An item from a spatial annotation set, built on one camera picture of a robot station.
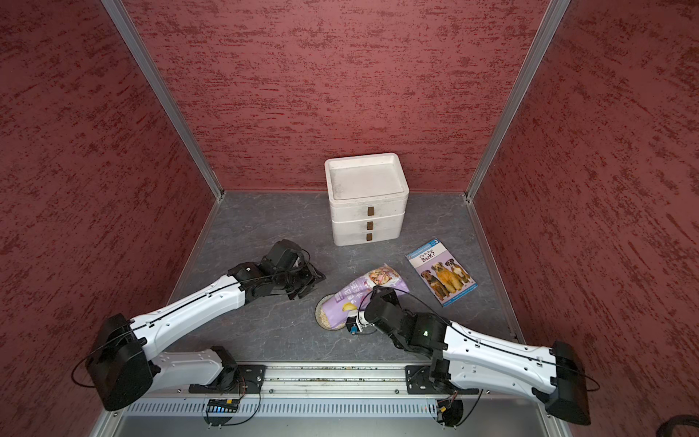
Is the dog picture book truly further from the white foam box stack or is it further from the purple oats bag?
the purple oats bag

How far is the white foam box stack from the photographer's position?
88 centimetres

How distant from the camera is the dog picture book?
0.92 meters

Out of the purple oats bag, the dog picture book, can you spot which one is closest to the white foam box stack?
the dog picture book

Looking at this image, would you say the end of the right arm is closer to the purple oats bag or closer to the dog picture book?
the purple oats bag

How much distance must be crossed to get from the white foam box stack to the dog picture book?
0.12 meters

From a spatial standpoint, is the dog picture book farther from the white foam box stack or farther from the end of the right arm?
the end of the right arm

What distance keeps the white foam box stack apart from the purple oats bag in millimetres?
218

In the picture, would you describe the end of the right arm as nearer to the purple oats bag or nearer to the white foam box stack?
the purple oats bag

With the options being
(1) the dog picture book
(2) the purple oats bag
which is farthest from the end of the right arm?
(1) the dog picture book

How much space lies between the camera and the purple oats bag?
2.41 ft

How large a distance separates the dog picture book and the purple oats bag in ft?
0.76
